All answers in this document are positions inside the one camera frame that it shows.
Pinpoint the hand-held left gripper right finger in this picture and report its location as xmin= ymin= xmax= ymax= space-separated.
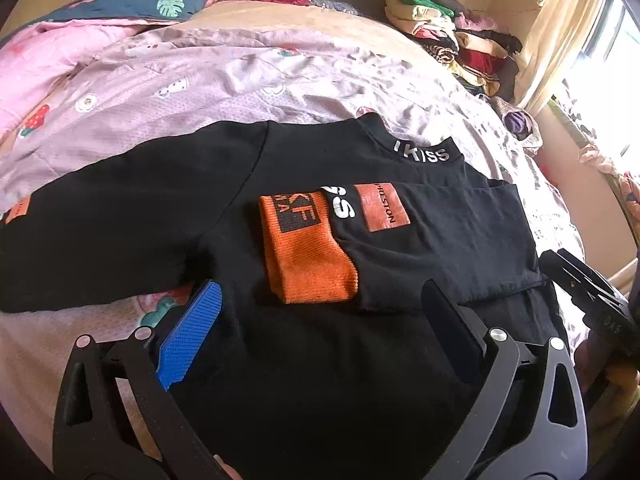
xmin=421 ymin=277 xmax=588 ymax=480

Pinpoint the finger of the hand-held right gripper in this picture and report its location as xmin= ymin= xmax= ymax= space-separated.
xmin=540 ymin=247 xmax=626 ymax=321

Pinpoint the beige bed sheet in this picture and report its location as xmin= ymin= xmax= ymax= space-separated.
xmin=187 ymin=0 xmax=426 ymax=56

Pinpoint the woven basket with purple cloth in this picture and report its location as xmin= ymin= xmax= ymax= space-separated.
xmin=492 ymin=95 xmax=543 ymax=151

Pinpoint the window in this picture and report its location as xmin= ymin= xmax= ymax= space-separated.
xmin=565 ymin=0 xmax=640 ymax=161

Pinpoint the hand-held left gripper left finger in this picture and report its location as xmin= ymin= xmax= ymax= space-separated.
xmin=52 ymin=280 xmax=236 ymax=480

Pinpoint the cream curtain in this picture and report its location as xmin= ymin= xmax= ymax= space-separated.
xmin=510 ymin=0 xmax=621 ymax=116

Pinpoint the pink quilt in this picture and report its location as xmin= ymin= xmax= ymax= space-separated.
xmin=0 ymin=15 xmax=146 ymax=131

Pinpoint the pile of folded clothes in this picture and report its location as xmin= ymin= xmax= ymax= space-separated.
xmin=385 ymin=0 xmax=523 ymax=98

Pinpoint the black sweater with orange patches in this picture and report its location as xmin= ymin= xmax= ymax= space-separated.
xmin=0 ymin=112 xmax=566 ymax=480

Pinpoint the lilac strawberry print duvet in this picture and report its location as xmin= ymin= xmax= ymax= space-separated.
xmin=0 ymin=25 xmax=586 ymax=441

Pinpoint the pale pink cloth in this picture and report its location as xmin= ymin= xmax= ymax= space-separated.
xmin=580 ymin=144 xmax=640 ymax=201

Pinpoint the person's left hand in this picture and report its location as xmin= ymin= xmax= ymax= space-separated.
xmin=214 ymin=454 xmax=246 ymax=480

